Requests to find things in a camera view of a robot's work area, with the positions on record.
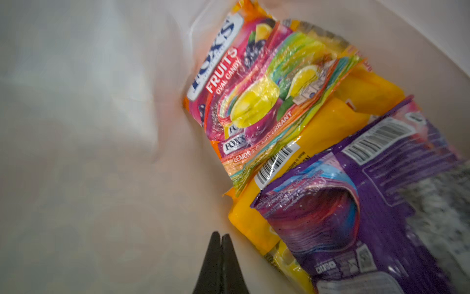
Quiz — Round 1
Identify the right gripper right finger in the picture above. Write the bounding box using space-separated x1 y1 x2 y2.
220 234 250 294

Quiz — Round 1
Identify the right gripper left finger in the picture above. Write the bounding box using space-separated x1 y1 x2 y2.
193 231 222 294

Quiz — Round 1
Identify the purple snack packet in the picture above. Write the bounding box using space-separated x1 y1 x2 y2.
252 98 470 294

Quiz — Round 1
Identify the blue checkered paper bag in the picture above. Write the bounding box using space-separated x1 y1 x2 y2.
1 1 470 294

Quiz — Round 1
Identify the Fox's fruits candy packet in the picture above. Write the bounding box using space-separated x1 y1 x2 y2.
183 1 364 194

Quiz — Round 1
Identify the yellow snack packet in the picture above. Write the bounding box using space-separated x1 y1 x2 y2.
223 62 406 294

